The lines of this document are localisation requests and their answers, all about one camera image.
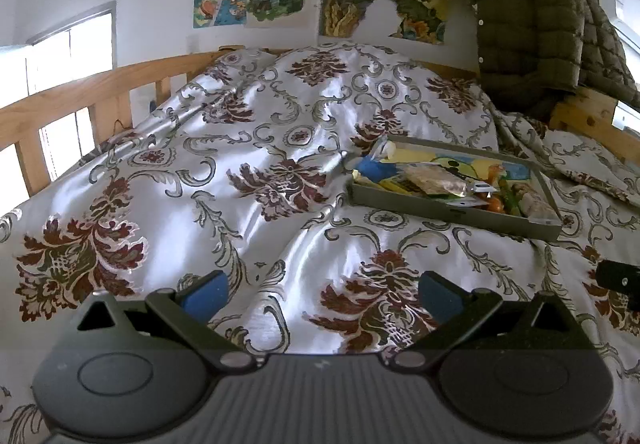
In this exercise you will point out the navy blue stick sachet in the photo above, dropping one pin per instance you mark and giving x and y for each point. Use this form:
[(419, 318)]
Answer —
[(480, 195)]

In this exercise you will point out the clear rice cracker packet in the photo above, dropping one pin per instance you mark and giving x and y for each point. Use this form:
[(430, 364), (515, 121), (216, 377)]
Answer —
[(435, 180)]

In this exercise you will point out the floral satin bedspread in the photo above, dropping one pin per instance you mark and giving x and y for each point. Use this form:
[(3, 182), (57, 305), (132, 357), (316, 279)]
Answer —
[(244, 170)]

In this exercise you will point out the orange snack bag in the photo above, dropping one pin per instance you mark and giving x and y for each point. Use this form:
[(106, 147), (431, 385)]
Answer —
[(495, 173)]

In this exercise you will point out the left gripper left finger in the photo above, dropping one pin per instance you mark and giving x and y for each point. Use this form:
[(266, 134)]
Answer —
[(185, 315)]

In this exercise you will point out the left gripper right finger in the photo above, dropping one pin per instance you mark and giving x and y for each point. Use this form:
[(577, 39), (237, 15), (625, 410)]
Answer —
[(460, 314)]

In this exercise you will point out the green sausage stick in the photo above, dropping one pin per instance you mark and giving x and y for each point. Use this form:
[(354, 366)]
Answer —
[(510, 204)]

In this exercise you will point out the grey tray with frog picture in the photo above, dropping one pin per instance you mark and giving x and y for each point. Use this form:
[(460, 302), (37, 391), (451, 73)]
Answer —
[(389, 154)]

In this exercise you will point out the clear nut bar packet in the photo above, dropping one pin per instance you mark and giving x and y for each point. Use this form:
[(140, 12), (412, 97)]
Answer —
[(533, 205)]

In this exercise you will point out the olive quilted jacket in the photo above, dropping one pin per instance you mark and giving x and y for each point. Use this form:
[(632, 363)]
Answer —
[(535, 53)]

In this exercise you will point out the orange mandarin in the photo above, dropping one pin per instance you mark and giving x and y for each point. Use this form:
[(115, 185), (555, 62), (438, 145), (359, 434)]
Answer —
[(495, 204)]

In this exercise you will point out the yellow green biscuit packet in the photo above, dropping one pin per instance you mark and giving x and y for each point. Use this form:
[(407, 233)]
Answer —
[(394, 184)]

